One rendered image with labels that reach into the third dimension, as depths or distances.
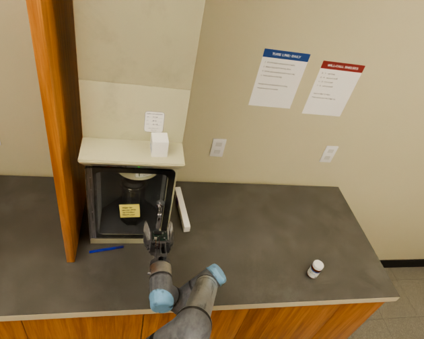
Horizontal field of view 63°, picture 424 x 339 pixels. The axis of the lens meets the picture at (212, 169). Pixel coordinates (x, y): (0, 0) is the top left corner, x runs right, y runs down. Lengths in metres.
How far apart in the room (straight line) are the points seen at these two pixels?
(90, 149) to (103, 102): 0.15
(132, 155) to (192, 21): 0.43
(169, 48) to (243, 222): 1.01
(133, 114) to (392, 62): 1.22
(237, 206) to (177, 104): 0.86
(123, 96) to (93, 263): 0.74
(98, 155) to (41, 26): 0.39
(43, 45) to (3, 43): 0.64
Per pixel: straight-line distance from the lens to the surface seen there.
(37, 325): 1.62
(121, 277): 1.50
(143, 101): 1.09
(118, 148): 1.13
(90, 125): 1.15
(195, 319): 0.89
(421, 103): 2.09
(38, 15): 0.92
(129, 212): 1.41
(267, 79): 1.62
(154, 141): 1.07
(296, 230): 1.83
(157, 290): 1.17
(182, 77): 1.05
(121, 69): 1.04
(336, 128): 1.92
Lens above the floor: 2.23
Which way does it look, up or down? 41 degrees down
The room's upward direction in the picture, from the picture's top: 14 degrees clockwise
